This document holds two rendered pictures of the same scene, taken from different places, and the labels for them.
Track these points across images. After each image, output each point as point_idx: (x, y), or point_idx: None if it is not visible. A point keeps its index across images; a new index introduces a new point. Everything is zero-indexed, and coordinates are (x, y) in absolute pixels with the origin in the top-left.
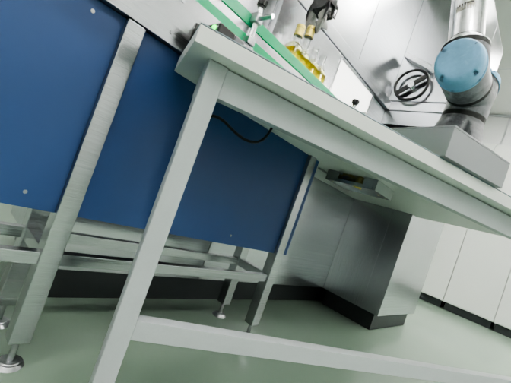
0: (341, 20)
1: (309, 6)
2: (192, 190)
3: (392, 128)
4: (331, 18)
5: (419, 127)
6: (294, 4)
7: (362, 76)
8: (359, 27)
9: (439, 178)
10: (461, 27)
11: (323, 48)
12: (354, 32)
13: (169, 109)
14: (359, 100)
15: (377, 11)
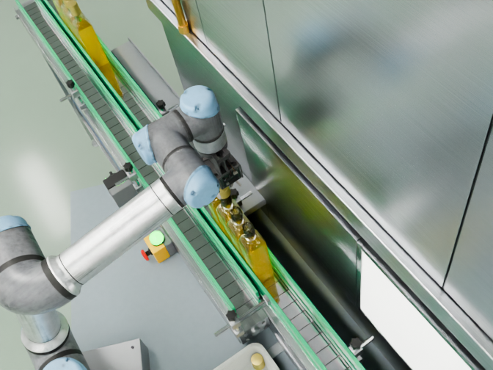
0: (351, 175)
1: (270, 136)
2: None
3: (125, 341)
4: (220, 188)
5: (92, 349)
6: (249, 130)
7: (451, 332)
8: (412, 213)
9: None
10: None
11: (315, 208)
12: (400, 216)
13: None
14: (227, 318)
15: (480, 203)
